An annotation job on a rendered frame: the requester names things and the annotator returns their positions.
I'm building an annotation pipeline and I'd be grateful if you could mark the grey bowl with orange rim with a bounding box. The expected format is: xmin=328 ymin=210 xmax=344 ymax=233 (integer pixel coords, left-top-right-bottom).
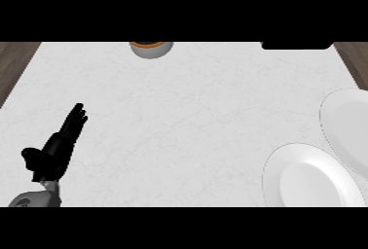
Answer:
xmin=129 ymin=41 xmax=176 ymax=60

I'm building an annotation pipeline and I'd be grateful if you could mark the black flat appliance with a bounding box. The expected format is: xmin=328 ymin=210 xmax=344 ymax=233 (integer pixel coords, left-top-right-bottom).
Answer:
xmin=260 ymin=41 xmax=336 ymax=51

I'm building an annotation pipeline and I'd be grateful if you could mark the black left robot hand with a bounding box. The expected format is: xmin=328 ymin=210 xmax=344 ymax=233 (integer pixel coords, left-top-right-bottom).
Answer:
xmin=21 ymin=102 xmax=89 ymax=183

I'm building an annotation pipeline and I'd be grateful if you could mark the white plate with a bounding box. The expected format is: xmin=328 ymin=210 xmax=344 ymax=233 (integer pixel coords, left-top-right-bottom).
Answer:
xmin=318 ymin=88 xmax=368 ymax=181
xmin=262 ymin=143 xmax=368 ymax=208

